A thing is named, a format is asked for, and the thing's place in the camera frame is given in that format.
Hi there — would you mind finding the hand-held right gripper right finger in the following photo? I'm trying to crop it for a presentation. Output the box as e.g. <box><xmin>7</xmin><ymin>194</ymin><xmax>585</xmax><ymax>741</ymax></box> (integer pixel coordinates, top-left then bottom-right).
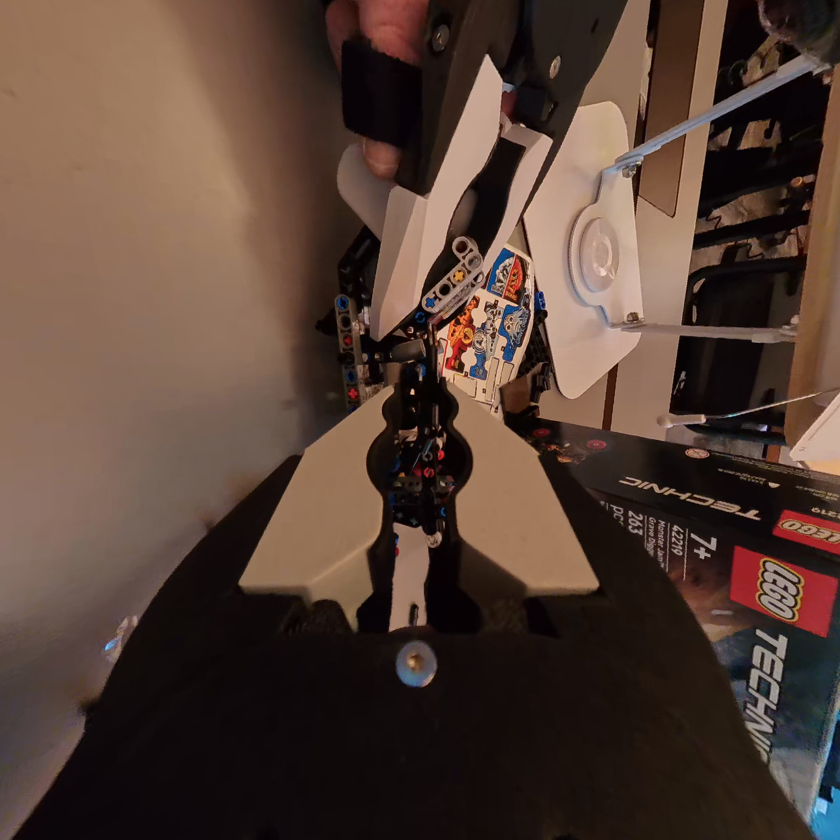
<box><xmin>423</xmin><ymin>388</ymin><xmax>601</xmax><ymax>632</ymax></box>

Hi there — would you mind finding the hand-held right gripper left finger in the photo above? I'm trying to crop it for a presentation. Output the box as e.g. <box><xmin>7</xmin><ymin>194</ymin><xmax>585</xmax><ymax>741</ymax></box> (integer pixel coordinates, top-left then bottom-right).
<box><xmin>238</xmin><ymin>386</ymin><xmax>396</xmax><ymax>632</ymax></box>

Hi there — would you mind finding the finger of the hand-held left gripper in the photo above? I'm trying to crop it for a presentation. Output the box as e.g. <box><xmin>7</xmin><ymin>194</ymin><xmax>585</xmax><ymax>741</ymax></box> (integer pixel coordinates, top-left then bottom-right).
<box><xmin>458</xmin><ymin>121</ymin><xmax>555</xmax><ymax>265</ymax></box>
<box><xmin>369</xmin><ymin>54</ymin><xmax>508</xmax><ymax>342</ymax></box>

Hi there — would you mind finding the toy car chassis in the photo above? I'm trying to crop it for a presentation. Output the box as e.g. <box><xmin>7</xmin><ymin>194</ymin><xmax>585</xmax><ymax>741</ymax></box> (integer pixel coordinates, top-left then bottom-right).
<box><xmin>315</xmin><ymin>226</ymin><xmax>490</xmax><ymax>549</ymax></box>

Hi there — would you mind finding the dark desk cover panel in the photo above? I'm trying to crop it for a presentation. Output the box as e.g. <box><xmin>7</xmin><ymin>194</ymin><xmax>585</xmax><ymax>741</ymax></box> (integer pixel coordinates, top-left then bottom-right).
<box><xmin>640</xmin><ymin>0</ymin><xmax>706</xmax><ymax>217</ymax></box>

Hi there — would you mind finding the grey desk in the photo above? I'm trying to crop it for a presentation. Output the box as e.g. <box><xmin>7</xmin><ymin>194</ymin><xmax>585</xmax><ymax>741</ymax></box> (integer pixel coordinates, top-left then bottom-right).
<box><xmin>0</xmin><ymin>0</ymin><xmax>729</xmax><ymax>840</ymax></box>

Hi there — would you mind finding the colourful sticker sheet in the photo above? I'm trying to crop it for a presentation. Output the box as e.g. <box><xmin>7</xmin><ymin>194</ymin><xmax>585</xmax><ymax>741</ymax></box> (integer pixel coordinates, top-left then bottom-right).
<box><xmin>441</xmin><ymin>244</ymin><xmax>536</xmax><ymax>416</ymax></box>

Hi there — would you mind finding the white book stand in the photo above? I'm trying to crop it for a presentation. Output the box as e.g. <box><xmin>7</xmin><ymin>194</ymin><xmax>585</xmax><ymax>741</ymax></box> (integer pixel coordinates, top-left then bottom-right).
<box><xmin>567</xmin><ymin>56</ymin><xmax>840</xmax><ymax>460</ymax></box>

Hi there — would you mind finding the black toy set box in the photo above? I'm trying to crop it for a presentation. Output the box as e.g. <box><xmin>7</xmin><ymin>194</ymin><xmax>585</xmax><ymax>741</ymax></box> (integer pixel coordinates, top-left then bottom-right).
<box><xmin>515</xmin><ymin>420</ymin><xmax>840</xmax><ymax>805</ymax></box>

